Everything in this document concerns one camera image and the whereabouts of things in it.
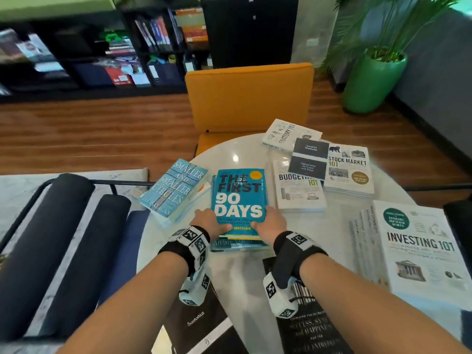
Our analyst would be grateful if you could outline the teal hardcover book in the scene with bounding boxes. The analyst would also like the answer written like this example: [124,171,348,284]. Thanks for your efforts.
[210,175,270,252]

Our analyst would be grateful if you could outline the light blue paperback book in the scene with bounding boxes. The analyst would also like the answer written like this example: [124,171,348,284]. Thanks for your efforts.
[139,158,209,220]

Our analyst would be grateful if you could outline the white marble table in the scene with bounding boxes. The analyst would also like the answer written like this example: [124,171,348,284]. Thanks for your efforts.
[136,133,472,354]

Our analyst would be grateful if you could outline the white book with body sketches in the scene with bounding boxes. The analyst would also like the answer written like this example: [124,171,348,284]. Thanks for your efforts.
[262,118,324,153]

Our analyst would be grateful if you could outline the black book with barcode print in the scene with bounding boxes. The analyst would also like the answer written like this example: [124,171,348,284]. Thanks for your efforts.
[262,256,354,354]

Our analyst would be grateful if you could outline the black cabinet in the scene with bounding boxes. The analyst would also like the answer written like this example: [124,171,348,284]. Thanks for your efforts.
[201,0,299,69]

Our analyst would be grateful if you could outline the person's left hand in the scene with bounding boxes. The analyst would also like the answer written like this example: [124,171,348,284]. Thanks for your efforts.
[190,208,233,242]

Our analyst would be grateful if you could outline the black marker-tagged wristband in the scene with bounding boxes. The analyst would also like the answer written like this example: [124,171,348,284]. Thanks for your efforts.
[272,231,328,290]
[158,225,211,277]

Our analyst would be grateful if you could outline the blue book with yellow dot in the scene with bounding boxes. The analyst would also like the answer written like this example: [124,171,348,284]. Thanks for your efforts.
[210,168,267,240]

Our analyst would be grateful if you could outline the black bookshelf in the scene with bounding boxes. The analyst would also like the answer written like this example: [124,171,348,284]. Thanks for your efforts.
[0,7,214,104]

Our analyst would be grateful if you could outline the orange striped boxes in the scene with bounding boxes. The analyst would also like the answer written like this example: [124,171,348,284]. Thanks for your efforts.
[175,7,209,43]

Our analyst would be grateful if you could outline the green plant pot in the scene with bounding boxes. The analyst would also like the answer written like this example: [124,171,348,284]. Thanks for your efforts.
[343,51,408,115]

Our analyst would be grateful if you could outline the white book with green circle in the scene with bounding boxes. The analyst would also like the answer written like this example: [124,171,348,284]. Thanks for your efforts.
[372,200,472,311]

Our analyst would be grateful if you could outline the person's right hand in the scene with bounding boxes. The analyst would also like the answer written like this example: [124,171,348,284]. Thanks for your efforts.
[250,206,288,247]

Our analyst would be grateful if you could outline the person's left forearm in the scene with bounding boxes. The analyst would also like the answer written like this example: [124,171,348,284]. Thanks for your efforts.
[57,252,189,354]

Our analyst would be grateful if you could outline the white marker-tagged wrist camera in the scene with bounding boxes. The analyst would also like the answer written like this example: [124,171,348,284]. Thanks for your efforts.
[178,267,211,306]
[263,272,298,320]

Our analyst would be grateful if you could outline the green palm plant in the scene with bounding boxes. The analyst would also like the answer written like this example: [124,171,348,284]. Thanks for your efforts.
[321,0,465,74]

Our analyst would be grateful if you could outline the white book with gold circle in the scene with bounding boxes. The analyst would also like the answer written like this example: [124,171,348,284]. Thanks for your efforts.
[324,143,375,198]

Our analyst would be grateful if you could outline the person's right forearm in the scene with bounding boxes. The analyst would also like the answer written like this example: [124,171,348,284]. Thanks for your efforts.
[299,253,469,354]

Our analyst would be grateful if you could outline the thin black book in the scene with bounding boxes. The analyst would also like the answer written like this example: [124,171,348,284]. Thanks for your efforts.
[287,138,330,181]

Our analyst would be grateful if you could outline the row of shelved books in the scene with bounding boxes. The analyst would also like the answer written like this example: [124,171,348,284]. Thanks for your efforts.
[134,16,172,48]

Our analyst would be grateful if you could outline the red box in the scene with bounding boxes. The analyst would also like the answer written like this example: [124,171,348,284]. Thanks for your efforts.
[105,66,134,87]

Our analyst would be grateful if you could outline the white book with grey bars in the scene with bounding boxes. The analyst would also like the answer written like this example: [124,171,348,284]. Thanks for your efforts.
[272,160,328,213]

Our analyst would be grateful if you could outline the orange upholstered chair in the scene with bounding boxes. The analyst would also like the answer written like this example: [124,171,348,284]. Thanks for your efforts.
[185,62,315,157]

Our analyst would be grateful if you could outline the grey patterned rug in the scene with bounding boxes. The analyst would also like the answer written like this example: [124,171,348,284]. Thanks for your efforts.
[0,167,150,354]

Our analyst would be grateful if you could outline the black roll-cushion lounge chair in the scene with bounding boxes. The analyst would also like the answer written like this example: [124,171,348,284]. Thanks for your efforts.
[0,173,155,343]
[402,184,472,354]

